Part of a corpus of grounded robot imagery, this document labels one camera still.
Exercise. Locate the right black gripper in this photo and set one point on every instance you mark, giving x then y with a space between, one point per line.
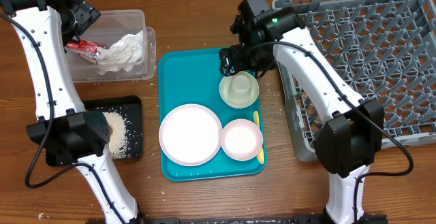
236 52

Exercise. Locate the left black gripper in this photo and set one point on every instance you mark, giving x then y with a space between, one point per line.
86 13

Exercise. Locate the white cup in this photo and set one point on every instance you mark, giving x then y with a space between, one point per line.
240 84

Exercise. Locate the pale green bowl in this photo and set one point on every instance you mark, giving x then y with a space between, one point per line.
235 100

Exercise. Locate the red snack wrapper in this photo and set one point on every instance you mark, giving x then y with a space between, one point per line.
86 49

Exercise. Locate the white napkin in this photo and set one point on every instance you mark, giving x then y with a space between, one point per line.
110 59
128 49

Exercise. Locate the large white plate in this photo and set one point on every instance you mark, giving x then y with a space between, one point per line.
190 135

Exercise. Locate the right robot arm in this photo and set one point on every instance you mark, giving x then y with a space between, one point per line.
350 135

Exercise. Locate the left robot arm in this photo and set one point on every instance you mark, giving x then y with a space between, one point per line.
44 28

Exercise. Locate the grey dishwasher rack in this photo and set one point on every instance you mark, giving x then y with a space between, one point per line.
385 50

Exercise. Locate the clear plastic bin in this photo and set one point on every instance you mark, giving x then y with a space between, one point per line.
107 30

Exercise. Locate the teal serving tray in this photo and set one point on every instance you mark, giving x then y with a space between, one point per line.
192 76

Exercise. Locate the yellow plastic spoon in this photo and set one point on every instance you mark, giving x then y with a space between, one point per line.
260 156

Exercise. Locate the black tray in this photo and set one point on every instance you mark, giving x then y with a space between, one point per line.
133 115

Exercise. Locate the spilled rice pile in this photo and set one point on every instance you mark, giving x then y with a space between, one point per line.
118 143

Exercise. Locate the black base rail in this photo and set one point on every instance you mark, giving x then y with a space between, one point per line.
298 219

